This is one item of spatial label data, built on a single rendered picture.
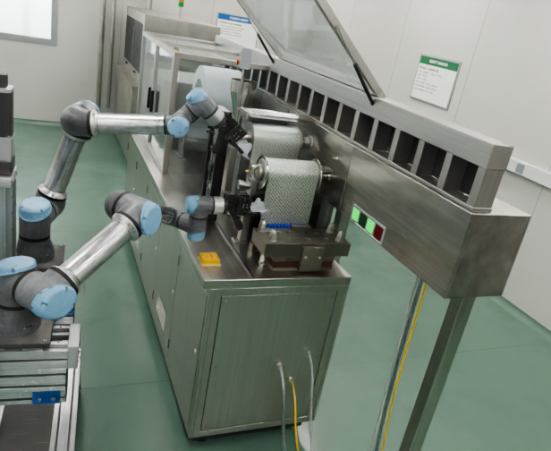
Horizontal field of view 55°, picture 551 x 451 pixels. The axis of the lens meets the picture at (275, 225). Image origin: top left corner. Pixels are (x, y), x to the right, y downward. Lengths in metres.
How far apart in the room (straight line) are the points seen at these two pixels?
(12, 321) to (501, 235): 1.56
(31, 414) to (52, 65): 5.71
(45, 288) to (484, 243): 1.35
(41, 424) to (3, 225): 0.88
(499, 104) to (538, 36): 0.59
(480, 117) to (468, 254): 3.42
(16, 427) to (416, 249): 1.70
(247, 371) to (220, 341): 0.23
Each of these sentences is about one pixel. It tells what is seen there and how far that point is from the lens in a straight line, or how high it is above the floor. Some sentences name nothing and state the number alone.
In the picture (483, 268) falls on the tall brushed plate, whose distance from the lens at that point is 1.86.
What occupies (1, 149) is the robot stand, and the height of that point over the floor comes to 1.34.
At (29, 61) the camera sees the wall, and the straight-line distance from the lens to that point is 7.64.
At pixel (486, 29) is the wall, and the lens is 5.30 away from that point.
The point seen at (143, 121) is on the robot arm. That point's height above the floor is 1.44.
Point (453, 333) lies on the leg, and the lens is 2.06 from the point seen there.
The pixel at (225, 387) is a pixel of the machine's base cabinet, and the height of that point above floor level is 0.37.
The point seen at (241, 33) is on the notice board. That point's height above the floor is 1.54.
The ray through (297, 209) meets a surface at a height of 1.10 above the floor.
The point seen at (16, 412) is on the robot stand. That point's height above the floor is 0.21.
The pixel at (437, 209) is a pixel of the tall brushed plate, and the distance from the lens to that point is 1.83.
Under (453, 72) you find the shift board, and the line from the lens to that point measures 5.47.
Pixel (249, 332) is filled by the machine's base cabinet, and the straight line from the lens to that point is 2.28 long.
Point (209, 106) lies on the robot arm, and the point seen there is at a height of 1.51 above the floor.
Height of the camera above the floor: 1.89
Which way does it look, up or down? 21 degrees down
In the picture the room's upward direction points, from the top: 11 degrees clockwise
